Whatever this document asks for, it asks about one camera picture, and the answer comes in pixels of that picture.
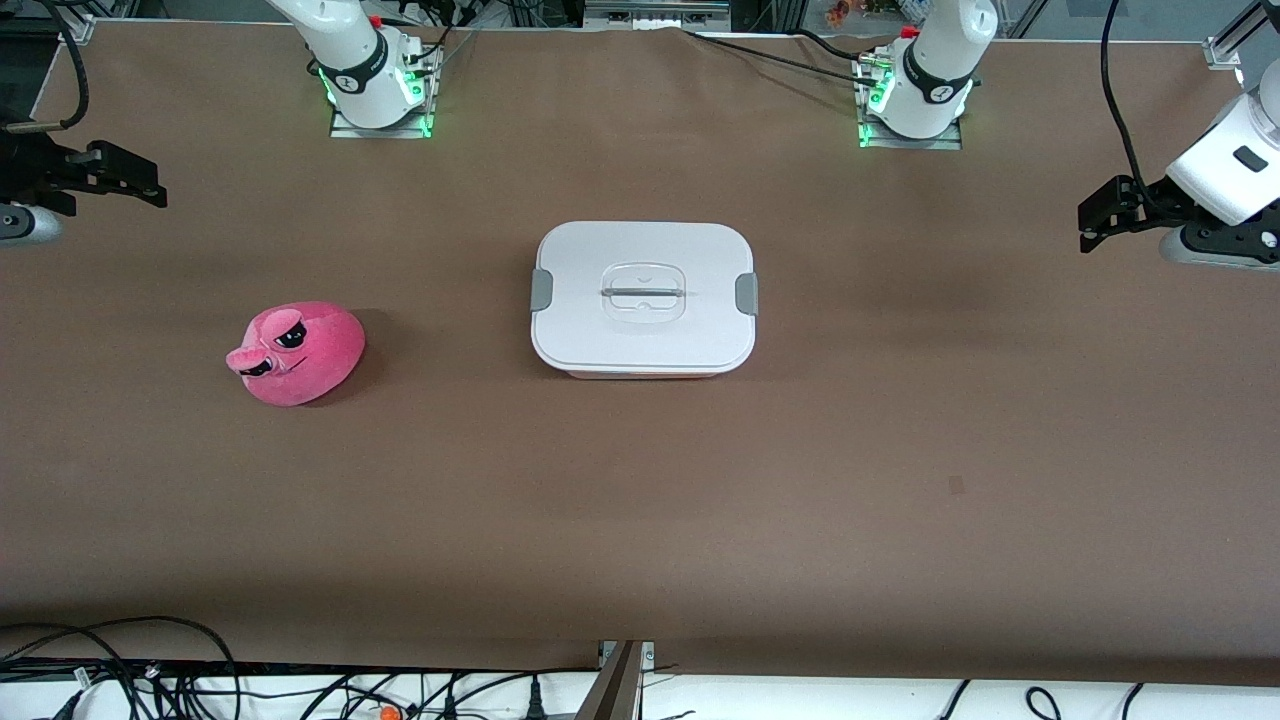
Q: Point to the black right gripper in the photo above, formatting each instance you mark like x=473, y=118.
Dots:
x=28, y=167

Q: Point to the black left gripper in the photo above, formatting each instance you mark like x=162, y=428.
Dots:
x=1147, y=200

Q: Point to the pink plush toy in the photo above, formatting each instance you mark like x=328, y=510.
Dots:
x=310, y=355

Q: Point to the white box lid grey latches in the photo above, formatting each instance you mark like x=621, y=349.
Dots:
x=640, y=330

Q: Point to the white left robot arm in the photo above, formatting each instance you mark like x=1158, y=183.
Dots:
x=930, y=85

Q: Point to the pink translucent plastic box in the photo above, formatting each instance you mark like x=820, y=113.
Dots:
x=645, y=373

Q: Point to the colourful background figurine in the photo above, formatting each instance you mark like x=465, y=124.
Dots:
x=838, y=12

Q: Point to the silver table corner bracket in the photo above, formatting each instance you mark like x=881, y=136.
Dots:
x=1225, y=52
x=77, y=31

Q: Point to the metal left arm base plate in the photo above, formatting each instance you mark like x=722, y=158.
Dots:
x=950, y=138

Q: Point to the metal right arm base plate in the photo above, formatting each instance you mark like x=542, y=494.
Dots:
x=420, y=125

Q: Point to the grey metal background frame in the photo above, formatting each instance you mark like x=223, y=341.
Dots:
x=655, y=12

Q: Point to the brown beam with metal bracket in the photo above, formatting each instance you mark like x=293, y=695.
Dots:
x=615, y=685

